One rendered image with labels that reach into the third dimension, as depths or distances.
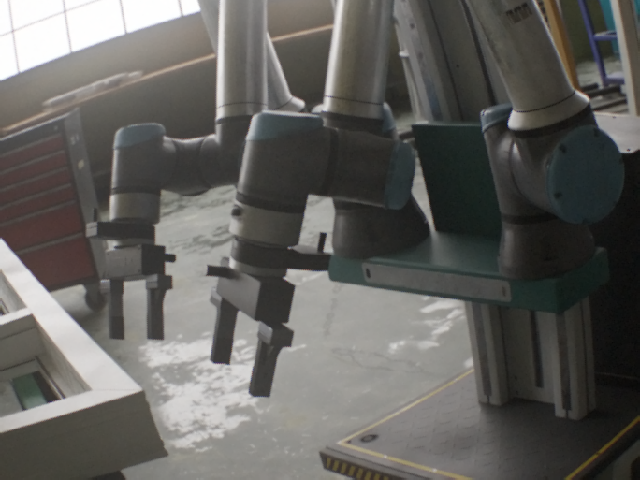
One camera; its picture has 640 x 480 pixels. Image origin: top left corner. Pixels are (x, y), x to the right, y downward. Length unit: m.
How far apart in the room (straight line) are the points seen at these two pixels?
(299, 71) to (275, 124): 8.45
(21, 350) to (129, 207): 0.50
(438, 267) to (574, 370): 0.37
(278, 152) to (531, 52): 0.39
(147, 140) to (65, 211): 3.20
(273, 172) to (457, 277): 0.54
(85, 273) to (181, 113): 4.58
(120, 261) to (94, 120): 7.46
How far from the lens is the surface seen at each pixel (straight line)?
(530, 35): 1.43
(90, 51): 9.08
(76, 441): 0.91
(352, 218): 2.00
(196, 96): 9.45
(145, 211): 1.73
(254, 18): 1.81
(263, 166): 1.35
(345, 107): 1.50
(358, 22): 1.50
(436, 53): 1.98
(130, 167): 1.74
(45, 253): 5.00
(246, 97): 1.77
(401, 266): 1.91
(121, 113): 9.25
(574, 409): 2.00
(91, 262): 4.97
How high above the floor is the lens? 1.23
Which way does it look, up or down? 13 degrees down
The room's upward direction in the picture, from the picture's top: 14 degrees counter-clockwise
